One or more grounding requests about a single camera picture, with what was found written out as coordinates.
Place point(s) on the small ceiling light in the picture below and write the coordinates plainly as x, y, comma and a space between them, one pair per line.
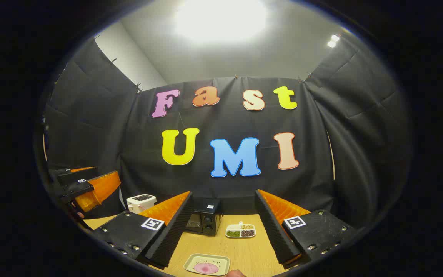
333, 40

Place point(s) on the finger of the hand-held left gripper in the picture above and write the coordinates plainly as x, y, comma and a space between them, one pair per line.
65, 175
76, 189

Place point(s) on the black electric oven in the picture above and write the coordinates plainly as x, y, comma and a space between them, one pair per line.
206, 219

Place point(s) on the pile of dark red beans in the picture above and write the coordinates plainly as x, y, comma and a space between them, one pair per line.
248, 233

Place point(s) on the black backdrop cloth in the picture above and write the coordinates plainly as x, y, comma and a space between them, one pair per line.
225, 123

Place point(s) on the pile of green beans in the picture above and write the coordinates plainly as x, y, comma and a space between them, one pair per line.
233, 233

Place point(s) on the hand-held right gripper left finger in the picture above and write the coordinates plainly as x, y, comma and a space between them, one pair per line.
175, 231

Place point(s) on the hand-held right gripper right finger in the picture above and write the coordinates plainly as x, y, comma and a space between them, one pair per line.
271, 227

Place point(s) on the white toaster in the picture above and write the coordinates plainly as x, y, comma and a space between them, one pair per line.
140, 202

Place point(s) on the white divided dish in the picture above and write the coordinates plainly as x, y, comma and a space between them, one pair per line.
240, 229

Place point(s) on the ceiling light panel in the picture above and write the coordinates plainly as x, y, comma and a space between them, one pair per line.
221, 19

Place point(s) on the pale food tray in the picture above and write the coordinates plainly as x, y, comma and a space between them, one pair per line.
221, 261

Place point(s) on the pink meat slice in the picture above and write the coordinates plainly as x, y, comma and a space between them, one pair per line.
206, 268

